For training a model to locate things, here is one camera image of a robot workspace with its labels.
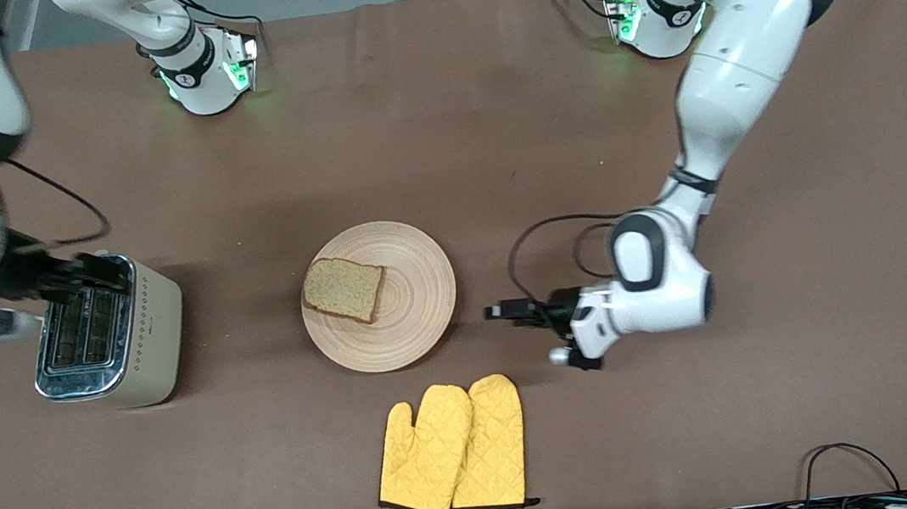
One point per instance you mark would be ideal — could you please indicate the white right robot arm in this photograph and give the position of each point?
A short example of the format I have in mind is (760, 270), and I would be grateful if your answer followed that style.
(193, 71)

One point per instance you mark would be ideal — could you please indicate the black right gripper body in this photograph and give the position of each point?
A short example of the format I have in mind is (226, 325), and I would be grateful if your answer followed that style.
(29, 275)

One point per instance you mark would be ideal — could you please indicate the brown table cover cloth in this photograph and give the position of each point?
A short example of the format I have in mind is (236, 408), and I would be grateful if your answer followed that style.
(438, 120)

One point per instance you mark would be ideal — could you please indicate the yellow quilted oven mitt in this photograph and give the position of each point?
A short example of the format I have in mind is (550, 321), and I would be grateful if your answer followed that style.
(425, 454)
(496, 437)

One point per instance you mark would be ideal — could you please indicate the brown bread slice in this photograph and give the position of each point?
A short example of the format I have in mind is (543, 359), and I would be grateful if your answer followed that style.
(342, 288)

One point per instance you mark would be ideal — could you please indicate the beige chrome two-slot toaster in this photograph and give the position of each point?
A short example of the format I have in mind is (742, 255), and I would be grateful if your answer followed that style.
(156, 340)

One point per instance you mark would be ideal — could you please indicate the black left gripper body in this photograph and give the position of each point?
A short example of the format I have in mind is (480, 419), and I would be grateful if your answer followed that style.
(555, 309)

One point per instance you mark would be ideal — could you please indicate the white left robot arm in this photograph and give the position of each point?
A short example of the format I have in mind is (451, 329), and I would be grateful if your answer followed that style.
(731, 69)

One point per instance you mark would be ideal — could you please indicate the round wooden plate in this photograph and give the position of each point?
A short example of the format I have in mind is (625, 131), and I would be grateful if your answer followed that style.
(415, 293)

